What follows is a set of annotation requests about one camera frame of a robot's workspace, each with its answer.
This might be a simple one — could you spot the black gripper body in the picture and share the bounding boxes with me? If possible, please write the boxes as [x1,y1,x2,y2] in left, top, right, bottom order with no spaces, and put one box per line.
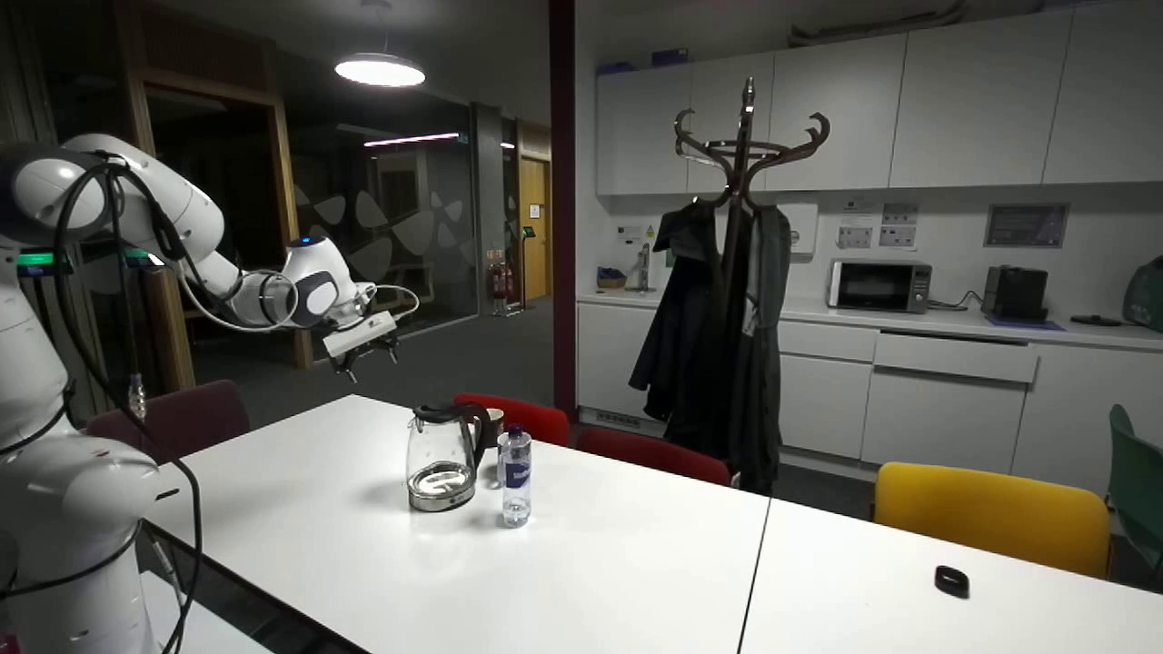
[340,336,401,376]

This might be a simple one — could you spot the glass electric kettle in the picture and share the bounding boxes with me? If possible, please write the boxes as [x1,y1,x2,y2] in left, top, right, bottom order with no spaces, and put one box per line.
[409,401,498,510]

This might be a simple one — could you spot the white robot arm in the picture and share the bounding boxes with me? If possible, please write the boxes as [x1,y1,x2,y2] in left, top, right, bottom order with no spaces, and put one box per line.
[0,135,398,365]

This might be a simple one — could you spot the clear plastic water bottle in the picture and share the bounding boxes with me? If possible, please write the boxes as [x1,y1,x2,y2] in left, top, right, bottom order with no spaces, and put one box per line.
[498,425,530,526]

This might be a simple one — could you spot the dark red chair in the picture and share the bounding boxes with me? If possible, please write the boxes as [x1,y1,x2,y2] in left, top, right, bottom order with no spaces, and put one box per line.
[89,376,251,461]

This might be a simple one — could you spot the round ceiling lamp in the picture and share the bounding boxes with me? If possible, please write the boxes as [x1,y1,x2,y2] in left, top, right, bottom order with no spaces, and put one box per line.
[334,50,426,87]

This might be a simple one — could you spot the black hanging coat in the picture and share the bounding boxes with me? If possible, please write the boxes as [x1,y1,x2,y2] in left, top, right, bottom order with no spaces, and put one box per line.
[628,202,789,492]

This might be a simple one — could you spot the wooden coat stand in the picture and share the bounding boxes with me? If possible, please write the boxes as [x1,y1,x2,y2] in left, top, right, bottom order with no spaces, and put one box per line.
[672,78,832,215]

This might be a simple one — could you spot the microwave oven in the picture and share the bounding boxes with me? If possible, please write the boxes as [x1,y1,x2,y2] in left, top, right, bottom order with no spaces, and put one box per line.
[824,262,931,311]

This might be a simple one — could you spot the white lower kitchen cabinets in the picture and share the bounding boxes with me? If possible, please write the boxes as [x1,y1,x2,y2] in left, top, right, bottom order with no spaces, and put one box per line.
[574,292,1163,496]

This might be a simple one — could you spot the white kitchen cabinets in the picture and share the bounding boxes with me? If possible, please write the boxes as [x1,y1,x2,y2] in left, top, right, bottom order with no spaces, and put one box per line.
[595,0,1163,194]
[574,292,1163,496]

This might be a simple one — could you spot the small black object on table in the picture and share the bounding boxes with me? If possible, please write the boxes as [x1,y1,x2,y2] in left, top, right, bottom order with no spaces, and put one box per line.
[935,561,970,599]

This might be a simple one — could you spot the black coffee machine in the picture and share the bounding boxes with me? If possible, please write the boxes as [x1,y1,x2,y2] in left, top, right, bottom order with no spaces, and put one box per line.
[985,263,1046,322]

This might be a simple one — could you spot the yellow chair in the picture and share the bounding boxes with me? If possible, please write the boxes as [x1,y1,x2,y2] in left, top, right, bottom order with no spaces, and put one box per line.
[874,461,1110,577]

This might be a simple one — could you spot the white upper kitchen cabinets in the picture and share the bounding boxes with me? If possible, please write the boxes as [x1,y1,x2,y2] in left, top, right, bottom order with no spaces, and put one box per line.
[595,0,1163,194]

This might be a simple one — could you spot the green bag on counter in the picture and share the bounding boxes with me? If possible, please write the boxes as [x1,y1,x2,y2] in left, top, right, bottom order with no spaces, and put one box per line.
[1124,259,1163,335]

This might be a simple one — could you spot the green chair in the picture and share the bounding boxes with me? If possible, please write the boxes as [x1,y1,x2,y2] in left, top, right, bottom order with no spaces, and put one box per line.
[1105,405,1163,565]

